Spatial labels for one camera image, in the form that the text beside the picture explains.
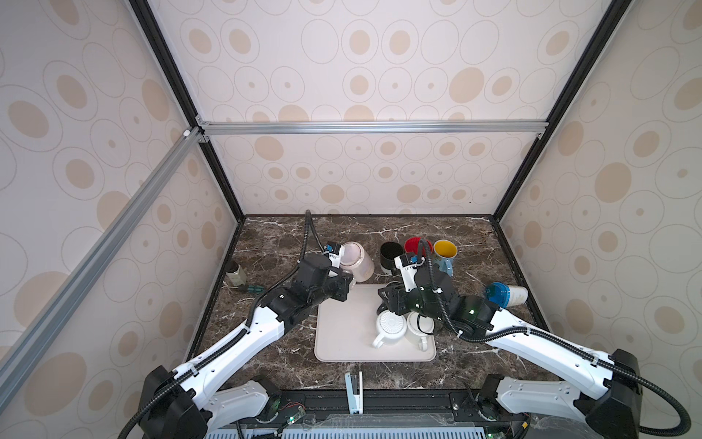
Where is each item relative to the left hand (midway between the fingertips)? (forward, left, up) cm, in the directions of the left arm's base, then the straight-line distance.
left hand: (357, 273), depth 75 cm
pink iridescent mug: (+1, 0, +4) cm, 4 cm away
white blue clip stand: (-28, 0, -19) cm, 34 cm away
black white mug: (+18, -11, -14) cm, 25 cm away
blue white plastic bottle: (+1, -48, -16) cm, 50 cm away
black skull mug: (+30, -23, -25) cm, 45 cm away
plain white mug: (-16, -15, +2) cm, 22 cm away
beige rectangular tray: (-8, +4, -22) cm, 24 cm away
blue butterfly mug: (+17, -31, -14) cm, 38 cm away
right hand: (-4, -8, -1) cm, 9 cm away
